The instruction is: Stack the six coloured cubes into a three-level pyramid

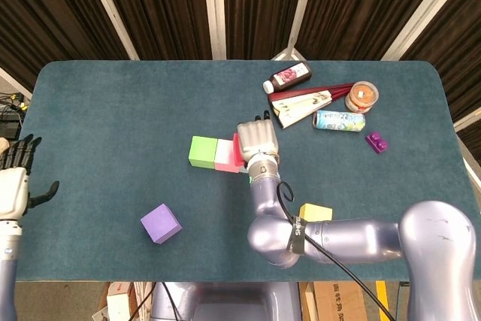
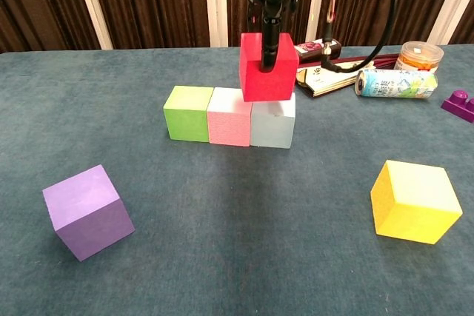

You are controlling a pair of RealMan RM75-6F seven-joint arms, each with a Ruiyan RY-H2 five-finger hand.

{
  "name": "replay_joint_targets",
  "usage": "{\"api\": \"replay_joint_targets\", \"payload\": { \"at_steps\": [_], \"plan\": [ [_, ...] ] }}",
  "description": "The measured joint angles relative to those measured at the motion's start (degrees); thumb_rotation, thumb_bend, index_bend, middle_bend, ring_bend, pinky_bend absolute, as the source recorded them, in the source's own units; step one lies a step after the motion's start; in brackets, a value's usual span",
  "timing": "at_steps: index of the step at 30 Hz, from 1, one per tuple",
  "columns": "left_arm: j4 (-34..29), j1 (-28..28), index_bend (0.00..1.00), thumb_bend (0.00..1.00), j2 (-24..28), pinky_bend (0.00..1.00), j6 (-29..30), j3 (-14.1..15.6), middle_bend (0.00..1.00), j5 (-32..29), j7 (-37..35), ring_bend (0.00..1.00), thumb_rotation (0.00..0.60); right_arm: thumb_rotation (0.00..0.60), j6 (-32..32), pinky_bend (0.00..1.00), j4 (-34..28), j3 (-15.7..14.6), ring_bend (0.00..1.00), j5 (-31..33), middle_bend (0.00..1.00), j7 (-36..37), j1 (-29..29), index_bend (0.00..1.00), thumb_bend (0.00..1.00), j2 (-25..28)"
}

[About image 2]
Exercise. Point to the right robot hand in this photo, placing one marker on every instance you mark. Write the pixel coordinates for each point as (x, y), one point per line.
(270, 35)

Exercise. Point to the red foam cube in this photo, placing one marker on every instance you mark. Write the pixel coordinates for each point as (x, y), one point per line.
(266, 86)

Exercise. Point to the light blue foam cube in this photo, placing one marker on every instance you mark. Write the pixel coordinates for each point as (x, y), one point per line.
(272, 127)

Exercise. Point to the green foam cube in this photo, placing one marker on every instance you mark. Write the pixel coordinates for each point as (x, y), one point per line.
(185, 120)

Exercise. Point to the dark juice bottle white cap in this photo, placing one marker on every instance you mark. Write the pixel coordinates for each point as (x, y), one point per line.
(309, 47)

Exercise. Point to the dark red folding fan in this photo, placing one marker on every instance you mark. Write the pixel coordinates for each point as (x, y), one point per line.
(329, 81)

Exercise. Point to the pink foam cube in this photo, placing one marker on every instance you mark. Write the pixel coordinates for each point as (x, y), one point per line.
(227, 127)

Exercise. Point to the printed light blue drink can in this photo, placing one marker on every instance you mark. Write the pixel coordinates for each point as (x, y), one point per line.
(396, 84)

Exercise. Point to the clear jar orange contents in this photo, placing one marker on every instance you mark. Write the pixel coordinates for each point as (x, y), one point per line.
(418, 57)

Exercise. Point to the teal table cloth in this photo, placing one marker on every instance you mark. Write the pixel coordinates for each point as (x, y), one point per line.
(237, 220)

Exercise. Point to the purple toy brick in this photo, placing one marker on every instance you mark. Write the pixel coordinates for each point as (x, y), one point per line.
(457, 107)

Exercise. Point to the yellow foam cube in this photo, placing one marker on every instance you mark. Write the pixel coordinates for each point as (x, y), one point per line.
(411, 212)

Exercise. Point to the purple foam cube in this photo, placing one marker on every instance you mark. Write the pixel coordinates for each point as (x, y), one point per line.
(85, 212)

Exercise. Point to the white frame post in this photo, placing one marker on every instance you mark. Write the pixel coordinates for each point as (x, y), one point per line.
(314, 23)
(92, 9)
(450, 9)
(216, 5)

